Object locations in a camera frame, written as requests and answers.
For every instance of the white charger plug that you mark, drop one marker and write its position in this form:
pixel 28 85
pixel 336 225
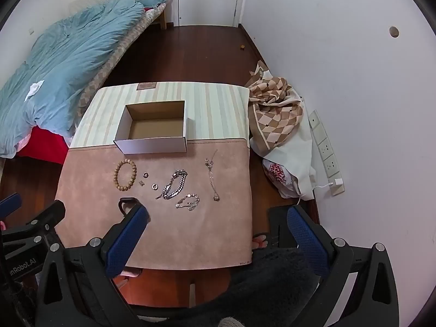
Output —
pixel 338 182

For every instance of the pink suede mat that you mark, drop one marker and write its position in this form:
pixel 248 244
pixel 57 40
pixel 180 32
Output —
pixel 204 224

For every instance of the wall socket strip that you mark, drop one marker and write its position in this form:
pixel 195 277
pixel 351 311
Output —
pixel 323 150

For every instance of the brown checkered blanket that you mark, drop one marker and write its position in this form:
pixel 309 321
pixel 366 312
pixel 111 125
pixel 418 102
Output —
pixel 276 109

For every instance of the striped green table cloth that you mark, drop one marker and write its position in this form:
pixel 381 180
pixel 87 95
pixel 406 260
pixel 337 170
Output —
pixel 214 109

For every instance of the dark fuzzy clothing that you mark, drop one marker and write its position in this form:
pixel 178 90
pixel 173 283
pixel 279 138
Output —
pixel 265 289

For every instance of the light blue blanket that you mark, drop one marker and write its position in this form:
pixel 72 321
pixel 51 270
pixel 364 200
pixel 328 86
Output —
pixel 68 61

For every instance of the red printed plastic bag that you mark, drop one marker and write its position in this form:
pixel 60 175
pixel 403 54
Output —
pixel 279 175

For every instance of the red cloth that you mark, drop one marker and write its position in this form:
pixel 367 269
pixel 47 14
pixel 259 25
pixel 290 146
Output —
pixel 44 146

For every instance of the black wrist band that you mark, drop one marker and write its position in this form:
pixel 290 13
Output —
pixel 122 207

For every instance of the white cardboard box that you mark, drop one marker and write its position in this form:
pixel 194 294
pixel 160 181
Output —
pixel 150 143

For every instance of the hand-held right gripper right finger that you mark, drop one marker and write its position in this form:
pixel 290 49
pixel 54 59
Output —
pixel 308 242

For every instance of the white paper scrap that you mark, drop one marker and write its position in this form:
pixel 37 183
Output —
pixel 34 88

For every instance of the person's foot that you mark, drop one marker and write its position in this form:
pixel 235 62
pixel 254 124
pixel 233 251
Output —
pixel 261 242

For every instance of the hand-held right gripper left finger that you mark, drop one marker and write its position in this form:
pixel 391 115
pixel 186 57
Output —
pixel 126 242

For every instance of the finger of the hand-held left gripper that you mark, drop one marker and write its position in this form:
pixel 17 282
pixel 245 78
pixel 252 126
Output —
pixel 47 215
pixel 9 204

